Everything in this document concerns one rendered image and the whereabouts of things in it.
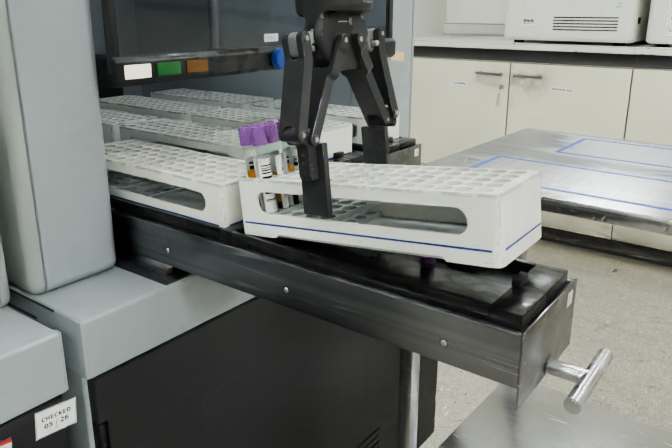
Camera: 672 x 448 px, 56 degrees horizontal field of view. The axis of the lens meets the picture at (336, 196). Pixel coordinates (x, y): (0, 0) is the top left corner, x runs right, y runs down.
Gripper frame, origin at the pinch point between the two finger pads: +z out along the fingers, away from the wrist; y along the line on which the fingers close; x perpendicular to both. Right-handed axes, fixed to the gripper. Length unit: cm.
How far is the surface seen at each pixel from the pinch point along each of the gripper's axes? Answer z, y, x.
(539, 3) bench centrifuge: -25, 230, 62
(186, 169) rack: -0.7, -2.7, 22.1
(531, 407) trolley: 60, 61, 4
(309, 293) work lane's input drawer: 10.0, -6.9, 0.8
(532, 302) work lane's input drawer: 8.6, -3.2, -20.2
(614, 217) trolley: 9.3, 26.6, -19.2
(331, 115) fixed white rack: -2, 41, 33
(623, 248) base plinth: 82, 233, 27
